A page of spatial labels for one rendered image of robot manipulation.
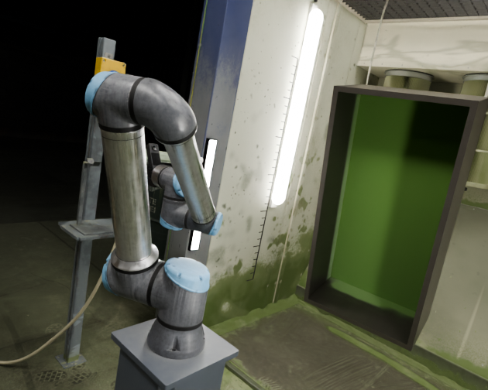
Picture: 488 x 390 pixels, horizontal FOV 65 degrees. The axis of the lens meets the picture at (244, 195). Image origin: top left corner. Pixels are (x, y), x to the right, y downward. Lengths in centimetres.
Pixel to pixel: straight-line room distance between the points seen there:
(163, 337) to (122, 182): 51
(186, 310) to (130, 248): 26
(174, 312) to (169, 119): 60
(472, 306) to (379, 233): 95
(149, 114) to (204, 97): 114
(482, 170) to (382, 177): 91
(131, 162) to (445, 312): 244
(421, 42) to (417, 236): 144
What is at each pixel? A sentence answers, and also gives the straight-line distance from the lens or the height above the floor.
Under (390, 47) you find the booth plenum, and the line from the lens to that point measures 316.
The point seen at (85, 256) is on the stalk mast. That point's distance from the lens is 207.
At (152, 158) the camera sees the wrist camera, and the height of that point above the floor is 119.
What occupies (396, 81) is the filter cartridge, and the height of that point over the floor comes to 189.
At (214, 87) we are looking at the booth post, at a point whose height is 153.
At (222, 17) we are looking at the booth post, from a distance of 209.
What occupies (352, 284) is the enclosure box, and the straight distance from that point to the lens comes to 252.
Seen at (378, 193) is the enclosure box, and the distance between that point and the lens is 226.
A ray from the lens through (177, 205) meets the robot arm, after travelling 141.
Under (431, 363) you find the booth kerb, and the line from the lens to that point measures 297.
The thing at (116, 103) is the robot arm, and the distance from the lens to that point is 98.
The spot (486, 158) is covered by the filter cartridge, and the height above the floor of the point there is 146.
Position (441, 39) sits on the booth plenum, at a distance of 305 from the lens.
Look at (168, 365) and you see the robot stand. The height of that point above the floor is 64.
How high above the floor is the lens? 139
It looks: 11 degrees down
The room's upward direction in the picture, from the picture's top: 11 degrees clockwise
